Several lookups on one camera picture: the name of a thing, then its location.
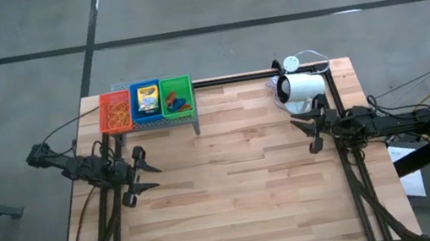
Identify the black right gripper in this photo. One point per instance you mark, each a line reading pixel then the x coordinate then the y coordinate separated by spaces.
pixel 329 125

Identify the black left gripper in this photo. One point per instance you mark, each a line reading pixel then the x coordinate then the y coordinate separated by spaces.
pixel 126 172

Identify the yellow rubber band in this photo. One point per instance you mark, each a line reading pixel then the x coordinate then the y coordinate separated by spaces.
pixel 114 119
pixel 126 119
pixel 110 107
pixel 123 108

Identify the blue plastic basket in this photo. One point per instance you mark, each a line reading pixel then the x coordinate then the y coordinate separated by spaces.
pixel 134 107

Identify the yellow crayon box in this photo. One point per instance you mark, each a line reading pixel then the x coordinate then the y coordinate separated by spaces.
pixel 147 98

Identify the orange plastic basket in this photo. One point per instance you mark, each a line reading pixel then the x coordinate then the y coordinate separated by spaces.
pixel 102 111

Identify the blue spiral wrist coil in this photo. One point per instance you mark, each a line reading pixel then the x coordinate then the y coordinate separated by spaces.
pixel 180 102

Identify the green plastic basket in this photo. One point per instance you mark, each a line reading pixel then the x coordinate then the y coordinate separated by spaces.
pixel 163 86

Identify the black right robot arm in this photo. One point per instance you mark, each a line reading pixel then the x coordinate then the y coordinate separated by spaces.
pixel 394 121

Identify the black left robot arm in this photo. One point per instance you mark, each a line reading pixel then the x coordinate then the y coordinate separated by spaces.
pixel 76 167

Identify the black desk beam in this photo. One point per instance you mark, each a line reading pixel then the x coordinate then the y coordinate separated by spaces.
pixel 425 153

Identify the grey perforated metal shelf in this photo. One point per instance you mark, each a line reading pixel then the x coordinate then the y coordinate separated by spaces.
pixel 164 122

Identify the white round puck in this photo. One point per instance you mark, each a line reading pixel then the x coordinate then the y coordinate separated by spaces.
pixel 291 64

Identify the small black clamp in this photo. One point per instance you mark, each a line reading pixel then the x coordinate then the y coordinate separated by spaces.
pixel 276 65

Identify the white paper sheet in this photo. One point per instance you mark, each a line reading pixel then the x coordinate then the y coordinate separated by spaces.
pixel 414 184

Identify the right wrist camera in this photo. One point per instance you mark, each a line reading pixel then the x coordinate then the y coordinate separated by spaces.
pixel 320 101

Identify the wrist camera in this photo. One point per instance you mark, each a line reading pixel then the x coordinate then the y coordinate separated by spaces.
pixel 320 101
pixel 138 152

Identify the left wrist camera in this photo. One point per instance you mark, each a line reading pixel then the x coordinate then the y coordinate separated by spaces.
pixel 138 152

